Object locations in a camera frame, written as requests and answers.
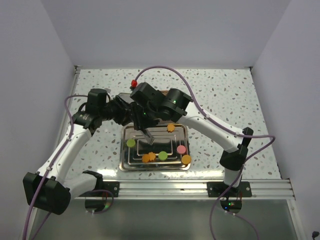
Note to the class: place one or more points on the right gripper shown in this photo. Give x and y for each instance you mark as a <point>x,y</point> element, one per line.
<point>139,123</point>

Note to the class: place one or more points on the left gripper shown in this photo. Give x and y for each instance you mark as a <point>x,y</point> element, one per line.
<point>123,118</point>

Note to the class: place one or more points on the green round cookie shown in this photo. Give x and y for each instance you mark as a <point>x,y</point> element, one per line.
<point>131,143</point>
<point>162,156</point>

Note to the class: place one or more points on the orange flower cookie top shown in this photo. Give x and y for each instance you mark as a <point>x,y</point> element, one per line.
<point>170,127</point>

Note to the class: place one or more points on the orange flower cookie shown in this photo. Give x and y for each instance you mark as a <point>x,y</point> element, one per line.
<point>170,127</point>
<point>152,156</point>

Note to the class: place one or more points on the orange flower cookie bottom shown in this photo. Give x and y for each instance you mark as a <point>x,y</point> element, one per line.
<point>152,156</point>

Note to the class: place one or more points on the orange round biscuit bottom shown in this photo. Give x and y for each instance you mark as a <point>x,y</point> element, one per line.
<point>145,158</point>

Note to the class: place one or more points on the orange round biscuit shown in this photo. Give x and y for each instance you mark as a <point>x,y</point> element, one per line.
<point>186,159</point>
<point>145,158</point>

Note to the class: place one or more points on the pink round cookie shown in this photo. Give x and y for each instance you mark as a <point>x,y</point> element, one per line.
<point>181,149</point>

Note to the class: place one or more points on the silver tin lid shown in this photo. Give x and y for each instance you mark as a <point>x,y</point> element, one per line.
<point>125,96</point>

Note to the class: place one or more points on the metal tongs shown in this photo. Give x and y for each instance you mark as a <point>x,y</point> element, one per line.
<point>148,136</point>

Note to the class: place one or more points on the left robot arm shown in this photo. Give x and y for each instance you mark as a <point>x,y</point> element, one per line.
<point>47,189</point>

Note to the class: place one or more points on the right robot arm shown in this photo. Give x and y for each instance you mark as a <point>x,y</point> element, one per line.
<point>179,107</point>

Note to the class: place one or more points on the cookie tin with paper cups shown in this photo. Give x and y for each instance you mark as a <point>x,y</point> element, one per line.
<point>164,92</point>

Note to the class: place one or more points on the steel serving tray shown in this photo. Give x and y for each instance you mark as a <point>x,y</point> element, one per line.
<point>131,158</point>

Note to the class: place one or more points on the aluminium front rail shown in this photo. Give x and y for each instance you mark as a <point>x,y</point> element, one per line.
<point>197,190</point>

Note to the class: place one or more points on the left black mounting bracket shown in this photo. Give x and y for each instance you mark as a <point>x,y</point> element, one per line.
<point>111,186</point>

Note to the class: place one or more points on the black mounting bracket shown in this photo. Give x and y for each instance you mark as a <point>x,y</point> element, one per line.
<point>111,186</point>
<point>216,188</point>

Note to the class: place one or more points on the right black mounting bracket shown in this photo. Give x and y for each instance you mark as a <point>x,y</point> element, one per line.
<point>216,188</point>

